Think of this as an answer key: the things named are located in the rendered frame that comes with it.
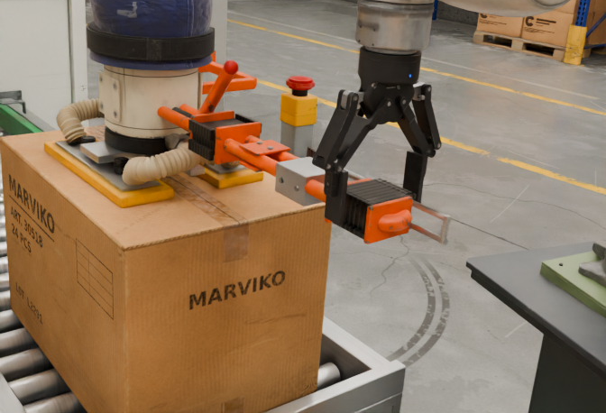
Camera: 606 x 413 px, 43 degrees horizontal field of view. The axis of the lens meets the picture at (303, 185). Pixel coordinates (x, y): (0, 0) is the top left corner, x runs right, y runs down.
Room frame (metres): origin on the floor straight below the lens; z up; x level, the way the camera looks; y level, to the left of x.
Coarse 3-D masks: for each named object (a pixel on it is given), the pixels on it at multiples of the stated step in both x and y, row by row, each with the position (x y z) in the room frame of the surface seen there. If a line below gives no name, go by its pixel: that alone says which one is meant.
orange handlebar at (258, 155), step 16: (208, 64) 1.72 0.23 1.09; (240, 80) 1.57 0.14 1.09; (256, 80) 1.61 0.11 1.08; (160, 112) 1.32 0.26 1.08; (176, 112) 1.29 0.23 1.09; (192, 112) 1.31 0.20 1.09; (224, 144) 1.16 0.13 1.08; (240, 144) 1.12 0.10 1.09; (256, 144) 1.13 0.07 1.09; (272, 144) 1.14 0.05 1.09; (256, 160) 1.09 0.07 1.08; (272, 160) 1.08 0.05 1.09; (288, 160) 1.10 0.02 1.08; (320, 192) 0.97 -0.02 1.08; (384, 224) 0.89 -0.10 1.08; (400, 224) 0.89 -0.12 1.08
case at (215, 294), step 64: (64, 192) 1.23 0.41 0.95; (192, 192) 1.28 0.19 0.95; (256, 192) 1.30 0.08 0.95; (64, 256) 1.23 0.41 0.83; (128, 256) 1.04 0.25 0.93; (192, 256) 1.11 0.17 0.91; (256, 256) 1.18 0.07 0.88; (320, 256) 1.27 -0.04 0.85; (64, 320) 1.24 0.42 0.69; (128, 320) 1.04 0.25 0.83; (192, 320) 1.11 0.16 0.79; (256, 320) 1.19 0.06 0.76; (320, 320) 1.28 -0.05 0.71; (128, 384) 1.04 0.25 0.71; (192, 384) 1.11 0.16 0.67; (256, 384) 1.19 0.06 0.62
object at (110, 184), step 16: (48, 144) 1.43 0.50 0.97; (64, 144) 1.42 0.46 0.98; (64, 160) 1.36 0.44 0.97; (80, 160) 1.34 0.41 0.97; (128, 160) 1.29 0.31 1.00; (80, 176) 1.30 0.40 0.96; (96, 176) 1.27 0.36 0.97; (112, 176) 1.27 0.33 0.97; (112, 192) 1.21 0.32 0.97; (128, 192) 1.21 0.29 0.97; (144, 192) 1.21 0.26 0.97; (160, 192) 1.23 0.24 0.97
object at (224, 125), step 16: (224, 112) 1.25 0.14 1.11; (192, 128) 1.19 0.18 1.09; (208, 128) 1.16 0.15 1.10; (224, 128) 1.16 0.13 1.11; (240, 128) 1.18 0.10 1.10; (256, 128) 1.20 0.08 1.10; (192, 144) 1.19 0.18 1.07; (208, 144) 1.17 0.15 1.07; (208, 160) 1.16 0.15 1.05; (224, 160) 1.16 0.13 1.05; (240, 160) 1.18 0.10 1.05
